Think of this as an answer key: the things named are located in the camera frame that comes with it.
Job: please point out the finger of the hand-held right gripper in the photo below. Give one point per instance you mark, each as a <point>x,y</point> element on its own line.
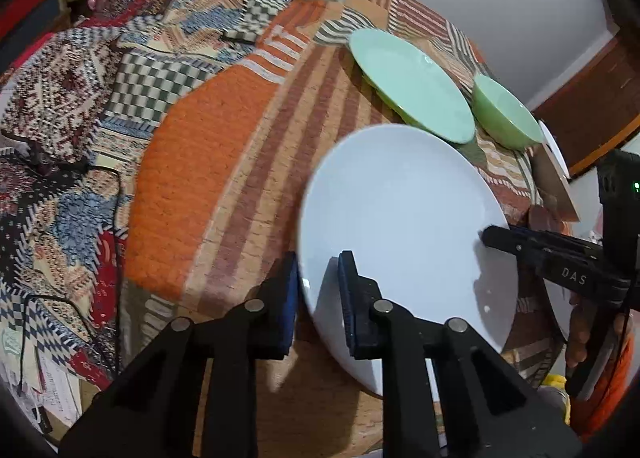
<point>575,275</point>
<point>530,240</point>

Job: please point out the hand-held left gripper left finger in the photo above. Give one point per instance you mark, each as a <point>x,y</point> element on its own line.
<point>288,310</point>

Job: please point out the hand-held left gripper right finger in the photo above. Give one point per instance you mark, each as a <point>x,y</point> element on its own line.
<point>348,308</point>

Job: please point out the white bowl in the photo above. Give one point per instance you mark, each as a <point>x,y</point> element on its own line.
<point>557,158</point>

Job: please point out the white plate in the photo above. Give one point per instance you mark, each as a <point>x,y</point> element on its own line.
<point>405,218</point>

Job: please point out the green plate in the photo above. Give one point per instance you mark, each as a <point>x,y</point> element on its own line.
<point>410,83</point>

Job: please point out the person's right hand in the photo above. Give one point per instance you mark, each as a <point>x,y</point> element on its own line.
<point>580,333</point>

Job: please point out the wooden door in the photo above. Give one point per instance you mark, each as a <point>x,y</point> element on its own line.
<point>595,98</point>

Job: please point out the orange clothing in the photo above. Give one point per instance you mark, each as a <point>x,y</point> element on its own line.
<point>610,388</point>

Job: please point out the green bowl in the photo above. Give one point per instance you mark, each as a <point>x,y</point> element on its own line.
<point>505,113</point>

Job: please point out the orange striped patchwork quilt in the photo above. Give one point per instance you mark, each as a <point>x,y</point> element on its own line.
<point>215,148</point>

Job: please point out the white printed papers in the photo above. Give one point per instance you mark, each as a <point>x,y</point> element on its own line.
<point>45,388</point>

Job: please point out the blue red patterned quilt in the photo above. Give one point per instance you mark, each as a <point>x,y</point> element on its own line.
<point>75,88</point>

